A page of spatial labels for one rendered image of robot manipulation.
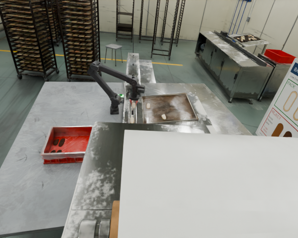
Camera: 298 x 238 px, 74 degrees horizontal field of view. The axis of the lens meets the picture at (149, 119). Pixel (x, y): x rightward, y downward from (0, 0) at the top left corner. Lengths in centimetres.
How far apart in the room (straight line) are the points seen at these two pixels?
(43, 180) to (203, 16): 851
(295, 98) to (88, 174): 97
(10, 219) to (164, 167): 127
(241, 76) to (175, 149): 412
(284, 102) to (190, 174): 102
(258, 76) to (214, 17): 527
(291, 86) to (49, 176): 148
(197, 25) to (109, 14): 353
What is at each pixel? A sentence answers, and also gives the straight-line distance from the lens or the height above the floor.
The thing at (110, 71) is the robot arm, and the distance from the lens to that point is 184.
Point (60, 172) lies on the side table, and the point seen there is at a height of 82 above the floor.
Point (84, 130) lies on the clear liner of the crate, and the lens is 172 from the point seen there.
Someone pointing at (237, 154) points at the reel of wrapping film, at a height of 181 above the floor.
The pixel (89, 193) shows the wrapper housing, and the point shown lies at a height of 130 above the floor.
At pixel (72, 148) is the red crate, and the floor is 82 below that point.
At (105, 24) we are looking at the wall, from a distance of 889.
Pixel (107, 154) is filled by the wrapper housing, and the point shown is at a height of 130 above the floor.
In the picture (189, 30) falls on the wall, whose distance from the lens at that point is 912.
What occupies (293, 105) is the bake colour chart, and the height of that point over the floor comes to 155.
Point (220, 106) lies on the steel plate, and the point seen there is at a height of 82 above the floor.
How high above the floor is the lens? 195
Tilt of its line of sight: 35 degrees down
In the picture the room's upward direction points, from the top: 7 degrees clockwise
